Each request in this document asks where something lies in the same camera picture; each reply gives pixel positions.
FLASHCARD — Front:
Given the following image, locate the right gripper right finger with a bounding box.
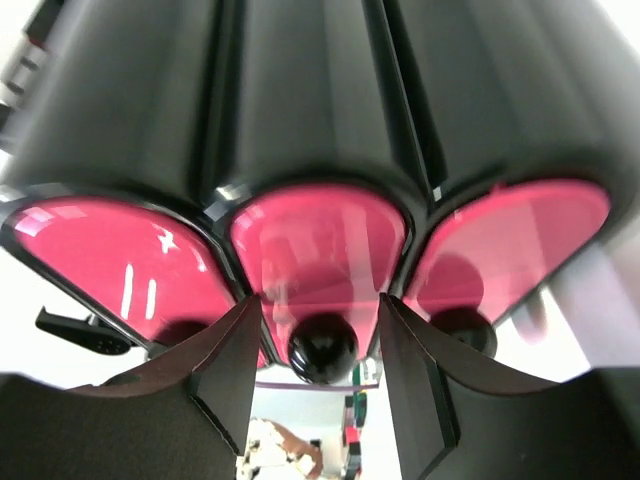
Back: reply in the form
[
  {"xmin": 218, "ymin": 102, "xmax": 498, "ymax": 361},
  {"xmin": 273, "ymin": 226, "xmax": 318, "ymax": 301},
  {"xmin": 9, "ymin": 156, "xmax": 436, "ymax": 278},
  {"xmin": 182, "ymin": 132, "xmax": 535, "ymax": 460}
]
[{"xmin": 378, "ymin": 295, "xmax": 639, "ymax": 479}]

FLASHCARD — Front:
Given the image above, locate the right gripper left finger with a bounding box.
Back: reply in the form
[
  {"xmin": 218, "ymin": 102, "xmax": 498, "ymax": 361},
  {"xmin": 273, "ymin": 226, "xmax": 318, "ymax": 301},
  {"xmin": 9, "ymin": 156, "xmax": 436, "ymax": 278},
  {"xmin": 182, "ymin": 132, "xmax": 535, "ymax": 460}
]
[{"xmin": 1, "ymin": 297, "xmax": 261, "ymax": 479}]

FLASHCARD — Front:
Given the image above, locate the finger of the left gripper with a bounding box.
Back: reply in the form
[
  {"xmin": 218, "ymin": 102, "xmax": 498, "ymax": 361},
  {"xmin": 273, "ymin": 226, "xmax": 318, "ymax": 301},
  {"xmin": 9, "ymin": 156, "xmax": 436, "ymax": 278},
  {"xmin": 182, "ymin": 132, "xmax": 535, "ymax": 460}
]
[{"xmin": 35, "ymin": 307, "xmax": 134, "ymax": 356}]

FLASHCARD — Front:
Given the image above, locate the pink drawer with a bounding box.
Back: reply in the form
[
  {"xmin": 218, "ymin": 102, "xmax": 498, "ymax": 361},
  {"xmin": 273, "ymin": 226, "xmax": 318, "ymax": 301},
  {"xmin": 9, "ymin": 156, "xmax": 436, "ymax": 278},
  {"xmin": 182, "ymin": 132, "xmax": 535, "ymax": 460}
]
[
  {"xmin": 402, "ymin": 180, "xmax": 610, "ymax": 327},
  {"xmin": 230, "ymin": 184, "xmax": 407, "ymax": 385},
  {"xmin": 1, "ymin": 196, "xmax": 246, "ymax": 358}
]

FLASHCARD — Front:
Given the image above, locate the black drawer cabinet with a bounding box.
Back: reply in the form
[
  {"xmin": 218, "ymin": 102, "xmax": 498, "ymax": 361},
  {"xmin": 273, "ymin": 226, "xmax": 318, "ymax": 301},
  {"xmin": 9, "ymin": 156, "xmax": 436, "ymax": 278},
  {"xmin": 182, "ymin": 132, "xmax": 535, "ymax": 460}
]
[{"xmin": 1, "ymin": 1, "xmax": 639, "ymax": 365}]

